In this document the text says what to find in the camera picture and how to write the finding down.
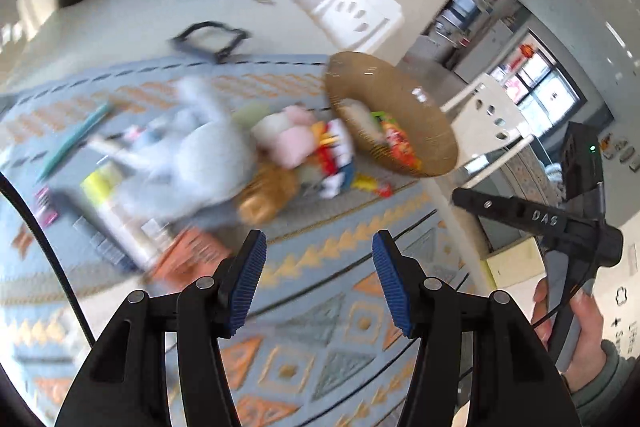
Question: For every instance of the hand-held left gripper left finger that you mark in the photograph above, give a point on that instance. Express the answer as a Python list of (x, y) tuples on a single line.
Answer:
[(247, 279)]

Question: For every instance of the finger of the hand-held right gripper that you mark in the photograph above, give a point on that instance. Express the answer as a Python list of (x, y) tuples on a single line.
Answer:
[(482, 203)]

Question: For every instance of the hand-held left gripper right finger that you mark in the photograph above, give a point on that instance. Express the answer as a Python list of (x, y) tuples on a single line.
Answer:
[(392, 284)]

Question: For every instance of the yellow-capped white tube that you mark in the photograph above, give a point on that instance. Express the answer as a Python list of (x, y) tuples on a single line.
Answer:
[(102, 182)]

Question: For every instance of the person's right forearm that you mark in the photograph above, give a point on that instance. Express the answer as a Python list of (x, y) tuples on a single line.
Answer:
[(612, 387)]

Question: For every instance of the person's right hand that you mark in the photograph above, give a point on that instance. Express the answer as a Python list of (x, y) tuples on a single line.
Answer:
[(595, 342)]

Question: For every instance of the orange box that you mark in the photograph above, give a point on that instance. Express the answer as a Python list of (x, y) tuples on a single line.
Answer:
[(192, 252)]

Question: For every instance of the brown plush toy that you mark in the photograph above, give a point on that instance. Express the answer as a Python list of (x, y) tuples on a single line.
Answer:
[(265, 197)]

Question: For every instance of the white chair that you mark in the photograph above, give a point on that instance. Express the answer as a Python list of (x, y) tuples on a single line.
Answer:
[(492, 107), (357, 14)]

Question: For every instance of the patterned blue orange table mat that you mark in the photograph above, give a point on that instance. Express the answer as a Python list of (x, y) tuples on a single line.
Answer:
[(325, 209)]

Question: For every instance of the yellow red snack packet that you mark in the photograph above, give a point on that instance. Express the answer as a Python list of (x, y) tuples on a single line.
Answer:
[(372, 184)]

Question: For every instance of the orange snack packet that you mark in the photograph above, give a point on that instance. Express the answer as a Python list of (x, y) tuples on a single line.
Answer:
[(400, 142)]

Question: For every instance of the window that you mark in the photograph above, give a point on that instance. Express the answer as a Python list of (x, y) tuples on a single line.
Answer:
[(550, 82)]

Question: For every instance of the woven brown basket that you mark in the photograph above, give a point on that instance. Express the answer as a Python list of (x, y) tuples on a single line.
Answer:
[(400, 107)]

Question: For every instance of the red white plush toy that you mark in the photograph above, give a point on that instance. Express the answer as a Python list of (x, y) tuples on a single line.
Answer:
[(332, 157)]

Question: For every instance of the green pink plush toy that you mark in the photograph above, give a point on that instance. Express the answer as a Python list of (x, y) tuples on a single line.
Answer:
[(290, 142)]

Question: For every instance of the white refrigerator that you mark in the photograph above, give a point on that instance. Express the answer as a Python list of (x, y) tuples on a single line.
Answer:
[(492, 49)]

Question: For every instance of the small pink packet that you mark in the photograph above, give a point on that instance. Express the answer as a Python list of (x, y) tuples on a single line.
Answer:
[(45, 207)]

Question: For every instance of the teal pen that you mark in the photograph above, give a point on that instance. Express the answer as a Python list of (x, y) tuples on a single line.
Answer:
[(70, 144)]

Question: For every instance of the grey tray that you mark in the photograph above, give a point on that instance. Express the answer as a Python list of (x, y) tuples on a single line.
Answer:
[(197, 48)]

